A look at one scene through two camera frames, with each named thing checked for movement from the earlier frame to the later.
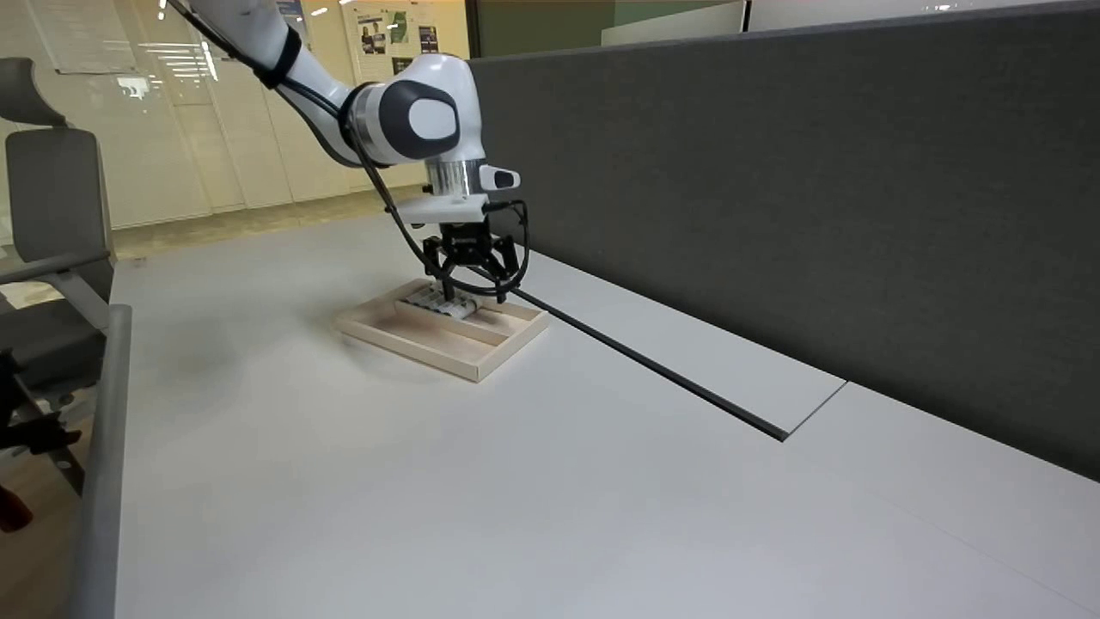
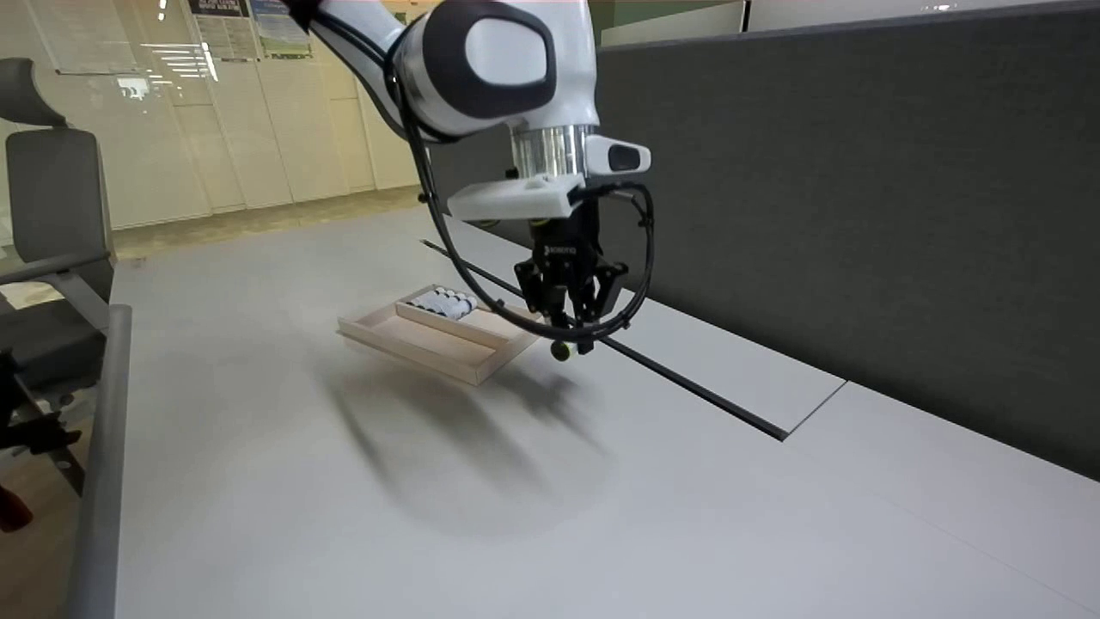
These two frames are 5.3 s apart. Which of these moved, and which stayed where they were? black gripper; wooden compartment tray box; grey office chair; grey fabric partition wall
Moved: black gripper
Stayed: grey fabric partition wall; grey office chair; wooden compartment tray box
